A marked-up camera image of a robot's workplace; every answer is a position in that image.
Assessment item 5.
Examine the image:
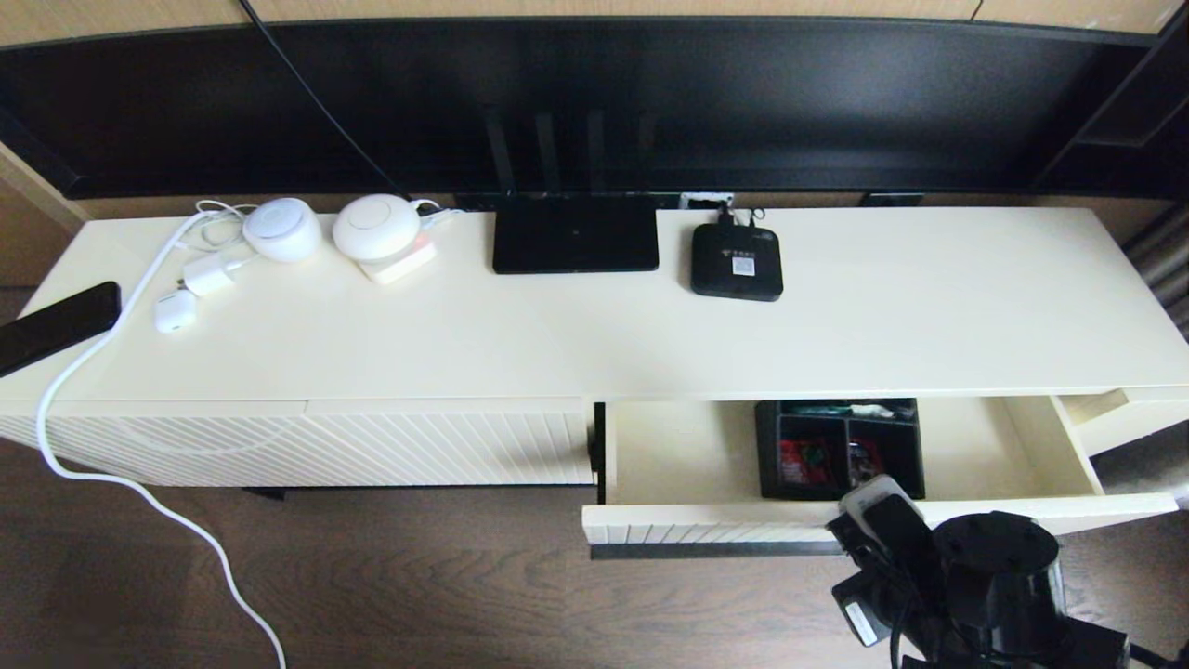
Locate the white round speaker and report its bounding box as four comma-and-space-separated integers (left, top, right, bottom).
242, 197, 324, 264

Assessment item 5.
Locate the black organizer box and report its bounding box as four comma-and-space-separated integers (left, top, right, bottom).
754, 398, 928, 504

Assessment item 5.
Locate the cream tv cabinet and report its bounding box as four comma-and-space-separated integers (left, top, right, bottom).
0, 206, 1189, 491

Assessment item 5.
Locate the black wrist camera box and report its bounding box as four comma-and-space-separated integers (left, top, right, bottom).
830, 569, 895, 649

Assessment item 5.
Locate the black router with antennas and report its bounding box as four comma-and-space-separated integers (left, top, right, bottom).
481, 109, 662, 276

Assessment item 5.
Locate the dark cabinet handle bar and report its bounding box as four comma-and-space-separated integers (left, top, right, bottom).
590, 540, 843, 561

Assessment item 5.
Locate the black side shelf unit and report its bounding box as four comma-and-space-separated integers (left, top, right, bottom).
1039, 9, 1189, 198

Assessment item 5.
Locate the white dome device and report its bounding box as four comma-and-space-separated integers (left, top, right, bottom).
331, 192, 423, 262

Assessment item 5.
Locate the black set-top box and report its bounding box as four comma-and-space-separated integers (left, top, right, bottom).
690, 221, 787, 304

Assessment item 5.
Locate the black smartphone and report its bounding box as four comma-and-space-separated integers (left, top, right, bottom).
0, 281, 123, 378

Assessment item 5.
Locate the red green small packet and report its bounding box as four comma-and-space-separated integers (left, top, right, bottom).
777, 438, 833, 487

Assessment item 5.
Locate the thick white power cable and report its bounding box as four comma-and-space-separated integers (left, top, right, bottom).
34, 206, 290, 669

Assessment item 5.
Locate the black television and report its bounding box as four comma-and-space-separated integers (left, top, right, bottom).
0, 14, 1157, 202

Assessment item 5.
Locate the cream ribbed drawer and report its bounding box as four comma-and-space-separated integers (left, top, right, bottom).
581, 398, 1181, 545

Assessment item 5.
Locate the white charger plug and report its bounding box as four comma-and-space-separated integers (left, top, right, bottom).
181, 256, 247, 299

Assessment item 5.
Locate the white pink square base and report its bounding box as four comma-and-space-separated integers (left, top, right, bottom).
356, 232, 438, 286

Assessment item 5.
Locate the thin white cable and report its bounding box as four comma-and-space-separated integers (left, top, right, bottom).
172, 198, 260, 280

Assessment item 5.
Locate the long black cable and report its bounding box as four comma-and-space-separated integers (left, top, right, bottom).
236, 0, 415, 202

